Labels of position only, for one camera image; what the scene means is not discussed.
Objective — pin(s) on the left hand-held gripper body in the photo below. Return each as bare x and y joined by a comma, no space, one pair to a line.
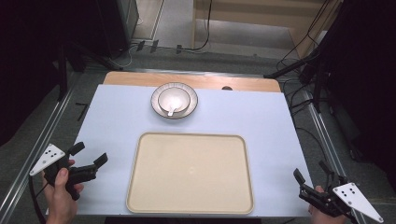
49,157

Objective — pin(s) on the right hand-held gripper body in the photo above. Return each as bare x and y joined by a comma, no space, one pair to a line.
353,199

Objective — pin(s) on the person's right hand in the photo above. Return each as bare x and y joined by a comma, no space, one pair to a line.
323,217

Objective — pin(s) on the person's left hand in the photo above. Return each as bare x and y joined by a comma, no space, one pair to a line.
60,200

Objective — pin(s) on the pale blue table mat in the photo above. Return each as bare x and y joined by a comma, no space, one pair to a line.
112,124

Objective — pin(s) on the white ceramic spoon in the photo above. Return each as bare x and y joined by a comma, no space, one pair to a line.
172,110

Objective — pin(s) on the beige plastic tray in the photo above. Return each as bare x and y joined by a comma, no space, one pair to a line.
190,174

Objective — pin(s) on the white bowl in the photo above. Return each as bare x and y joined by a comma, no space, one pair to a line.
174,98

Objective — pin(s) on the white plate with dark rim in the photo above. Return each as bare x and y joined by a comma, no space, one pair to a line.
186,112

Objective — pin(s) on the black plug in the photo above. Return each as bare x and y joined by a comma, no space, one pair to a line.
154,45
179,48

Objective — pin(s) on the dark cabinet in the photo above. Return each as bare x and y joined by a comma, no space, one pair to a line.
121,25

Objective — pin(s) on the aluminium floor rail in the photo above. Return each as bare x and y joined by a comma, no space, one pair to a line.
34,155
323,133

